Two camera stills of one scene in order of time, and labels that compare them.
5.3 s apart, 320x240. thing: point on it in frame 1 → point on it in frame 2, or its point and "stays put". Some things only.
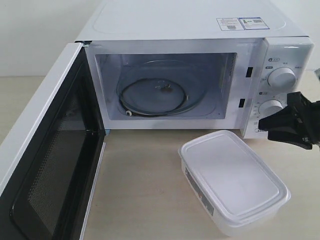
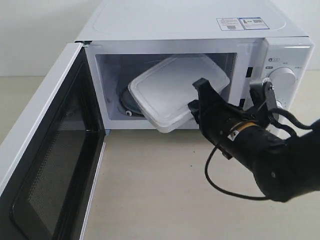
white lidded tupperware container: (237, 189) → (162, 93)
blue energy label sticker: (253, 23) stays put
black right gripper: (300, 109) → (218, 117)
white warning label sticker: (230, 24) stays put
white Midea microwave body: (211, 65) stays put
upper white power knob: (282, 78) stays put
